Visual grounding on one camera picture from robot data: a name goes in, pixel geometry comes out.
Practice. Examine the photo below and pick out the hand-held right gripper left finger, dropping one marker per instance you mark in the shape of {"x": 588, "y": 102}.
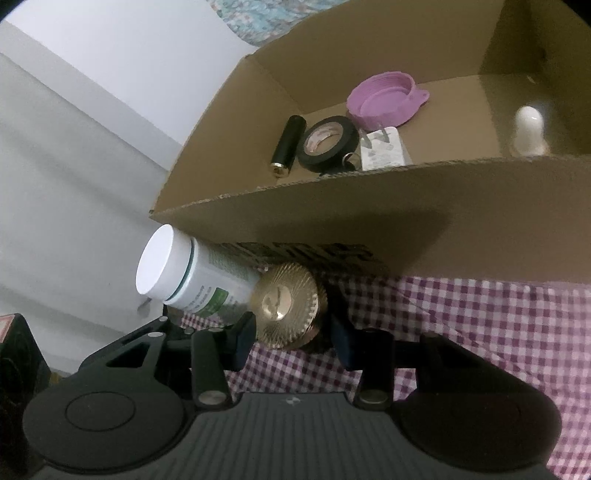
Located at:
{"x": 244, "y": 344}

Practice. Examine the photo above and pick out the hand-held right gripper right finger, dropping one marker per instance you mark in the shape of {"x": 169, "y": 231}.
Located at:
{"x": 344, "y": 348}

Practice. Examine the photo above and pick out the gold-lidded dark jar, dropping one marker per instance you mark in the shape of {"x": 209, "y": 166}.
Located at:
{"x": 281, "y": 304}

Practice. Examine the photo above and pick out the brown cardboard box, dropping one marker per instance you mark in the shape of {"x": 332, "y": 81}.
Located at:
{"x": 415, "y": 217}

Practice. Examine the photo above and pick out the black tape roll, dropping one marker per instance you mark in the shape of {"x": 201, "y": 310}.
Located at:
{"x": 314, "y": 159}

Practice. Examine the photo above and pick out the white charger plug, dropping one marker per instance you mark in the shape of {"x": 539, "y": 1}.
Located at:
{"x": 385, "y": 150}

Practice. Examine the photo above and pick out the purple plastic lid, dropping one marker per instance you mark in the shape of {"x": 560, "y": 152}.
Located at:
{"x": 383, "y": 104}

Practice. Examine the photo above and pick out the green dropper bottle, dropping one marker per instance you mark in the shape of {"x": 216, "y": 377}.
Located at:
{"x": 528, "y": 131}

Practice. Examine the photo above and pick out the white plastic bottle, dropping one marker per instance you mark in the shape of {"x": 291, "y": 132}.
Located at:
{"x": 184, "y": 272}

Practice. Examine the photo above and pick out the purple checkered tablecloth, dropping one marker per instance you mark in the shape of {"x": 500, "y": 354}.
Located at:
{"x": 485, "y": 332}

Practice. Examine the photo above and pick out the floral blue cloth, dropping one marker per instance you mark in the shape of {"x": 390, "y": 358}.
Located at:
{"x": 277, "y": 18}

